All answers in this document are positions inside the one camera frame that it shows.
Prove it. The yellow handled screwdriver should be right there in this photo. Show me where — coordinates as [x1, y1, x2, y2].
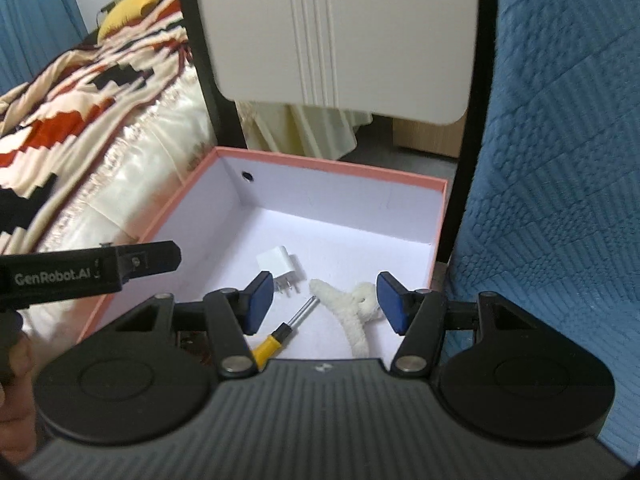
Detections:
[250, 296, 320, 369]

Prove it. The pink cardboard box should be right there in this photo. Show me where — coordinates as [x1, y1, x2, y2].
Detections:
[77, 147, 448, 362]

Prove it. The blue fabric chair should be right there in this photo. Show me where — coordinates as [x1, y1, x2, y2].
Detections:
[439, 0, 640, 467]

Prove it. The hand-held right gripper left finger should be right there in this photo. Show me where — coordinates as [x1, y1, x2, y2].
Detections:
[112, 270, 276, 380]

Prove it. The white plug charger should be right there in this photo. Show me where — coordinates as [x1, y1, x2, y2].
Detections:
[256, 246, 301, 296]

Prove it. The cream hanging cloth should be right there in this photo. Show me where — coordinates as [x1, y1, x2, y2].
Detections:
[235, 101, 374, 162]

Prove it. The white chair with black frame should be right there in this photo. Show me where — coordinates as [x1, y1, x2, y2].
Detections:
[171, 0, 501, 264]

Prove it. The blue curtain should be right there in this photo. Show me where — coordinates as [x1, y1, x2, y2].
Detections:
[0, 0, 89, 97]

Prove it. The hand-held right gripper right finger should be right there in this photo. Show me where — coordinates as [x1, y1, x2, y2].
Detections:
[376, 270, 540, 377]

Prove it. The person's left hand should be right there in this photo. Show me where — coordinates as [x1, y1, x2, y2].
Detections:
[0, 330, 40, 463]

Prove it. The yellow pillow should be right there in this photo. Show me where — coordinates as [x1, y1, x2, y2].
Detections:
[97, 0, 171, 41]

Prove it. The white fluffy hair clip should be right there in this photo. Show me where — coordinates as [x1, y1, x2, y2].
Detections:
[310, 279, 385, 360]

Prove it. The red black patterned blanket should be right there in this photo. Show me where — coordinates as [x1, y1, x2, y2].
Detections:
[0, 0, 194, 252]

